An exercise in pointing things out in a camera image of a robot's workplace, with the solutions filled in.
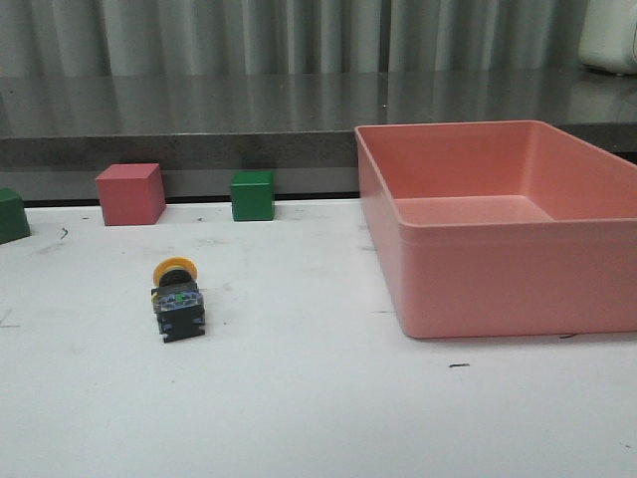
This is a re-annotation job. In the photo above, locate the grey pleated curtain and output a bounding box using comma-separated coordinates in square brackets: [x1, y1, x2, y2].
[1, 1, 586, 78]

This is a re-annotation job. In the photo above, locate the yellow push button switch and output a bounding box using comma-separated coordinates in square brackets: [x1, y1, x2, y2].
[150, 257, 206, 343]

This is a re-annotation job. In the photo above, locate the far pink cube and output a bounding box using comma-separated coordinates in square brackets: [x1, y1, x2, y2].
[96, 163, 166, 226]

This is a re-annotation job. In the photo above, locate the right green cube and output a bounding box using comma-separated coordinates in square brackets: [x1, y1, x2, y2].
[230, 170, 275, 222]

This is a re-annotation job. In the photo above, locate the green cube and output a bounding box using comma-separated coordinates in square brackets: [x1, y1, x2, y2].
[230, 170, 275, 222]
[0, 188, 31, 244]

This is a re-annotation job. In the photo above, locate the grey stone counter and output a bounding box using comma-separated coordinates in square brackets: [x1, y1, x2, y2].
[1, 68, 636, 206]

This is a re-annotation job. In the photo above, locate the pink plastic bin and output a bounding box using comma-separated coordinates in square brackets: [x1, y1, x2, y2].
[355, 120, 636, 339]

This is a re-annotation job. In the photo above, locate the left green cube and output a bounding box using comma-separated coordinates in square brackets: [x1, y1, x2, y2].
[0, 188, 31, 244]

